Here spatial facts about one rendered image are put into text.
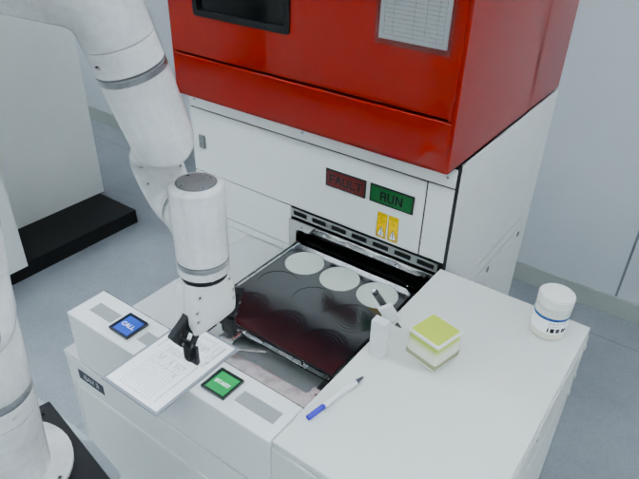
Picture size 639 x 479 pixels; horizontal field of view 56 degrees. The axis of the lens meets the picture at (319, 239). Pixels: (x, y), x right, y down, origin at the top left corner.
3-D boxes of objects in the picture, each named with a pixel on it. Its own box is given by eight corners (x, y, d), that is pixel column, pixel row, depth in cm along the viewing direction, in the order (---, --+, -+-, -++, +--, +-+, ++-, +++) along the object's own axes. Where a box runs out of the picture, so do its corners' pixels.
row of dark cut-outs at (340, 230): (292, 214, 164) (292, 206, 163) (436, 272, 143) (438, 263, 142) (291, 215, 164) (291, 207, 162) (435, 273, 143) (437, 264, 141)
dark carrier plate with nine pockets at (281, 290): (300, 245, 161) (300, 243, 161) (413, 294, 144) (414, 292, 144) (208, 310, 137) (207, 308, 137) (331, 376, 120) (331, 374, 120)
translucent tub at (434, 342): (429, 337, 121) (434, 311, 117) (458, 357, 116) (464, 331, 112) (403, 354, 116) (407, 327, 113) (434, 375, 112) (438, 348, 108)
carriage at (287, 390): (195, 337, 135) (194, 328, 134) (327, 414, 118) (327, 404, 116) (167, 357, 130) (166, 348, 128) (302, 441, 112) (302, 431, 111)
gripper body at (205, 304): (209, 244, 102) (214, 296, 108) (163, 272, 95) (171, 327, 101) (242, 259, 98) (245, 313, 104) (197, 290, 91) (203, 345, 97)
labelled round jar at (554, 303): (535, 314, 128) (546, 277, 123) (569, 327, 124) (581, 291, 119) (524, 332, 123) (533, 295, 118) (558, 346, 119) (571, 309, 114)
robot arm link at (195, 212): (164, 249, 96) (190, 277, 90) (154, 175, 89) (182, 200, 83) (210, 233, 101) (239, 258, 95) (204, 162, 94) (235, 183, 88)
